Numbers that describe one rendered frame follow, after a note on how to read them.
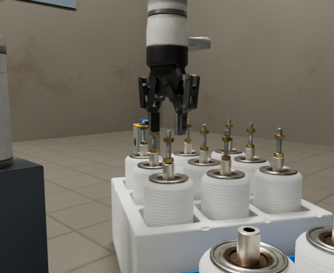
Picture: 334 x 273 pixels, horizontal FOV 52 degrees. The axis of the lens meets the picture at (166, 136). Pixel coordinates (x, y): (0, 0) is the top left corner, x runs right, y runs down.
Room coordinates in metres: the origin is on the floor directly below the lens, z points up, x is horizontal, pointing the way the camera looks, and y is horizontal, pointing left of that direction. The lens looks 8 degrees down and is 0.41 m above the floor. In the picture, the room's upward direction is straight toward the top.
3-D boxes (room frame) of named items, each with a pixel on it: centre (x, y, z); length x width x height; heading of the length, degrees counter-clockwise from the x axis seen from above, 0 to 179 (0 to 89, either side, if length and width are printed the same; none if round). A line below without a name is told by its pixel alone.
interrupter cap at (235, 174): (0.66, -0.12, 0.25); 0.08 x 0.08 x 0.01
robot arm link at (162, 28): (0.64, -0.01, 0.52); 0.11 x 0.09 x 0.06; 134
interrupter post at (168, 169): (0.63, 0.00, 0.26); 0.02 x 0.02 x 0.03
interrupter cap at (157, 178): (0.63, 0.00, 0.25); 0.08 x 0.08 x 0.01
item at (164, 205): (0.63, 0.00, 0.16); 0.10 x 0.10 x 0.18
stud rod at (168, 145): (0.63, 0.00, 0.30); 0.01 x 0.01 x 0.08
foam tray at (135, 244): (0.77, -0.09, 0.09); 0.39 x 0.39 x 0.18; 15
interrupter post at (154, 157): (0.74, 0.03, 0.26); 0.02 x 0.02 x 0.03
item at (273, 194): (0.69, -0.23, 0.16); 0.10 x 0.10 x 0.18
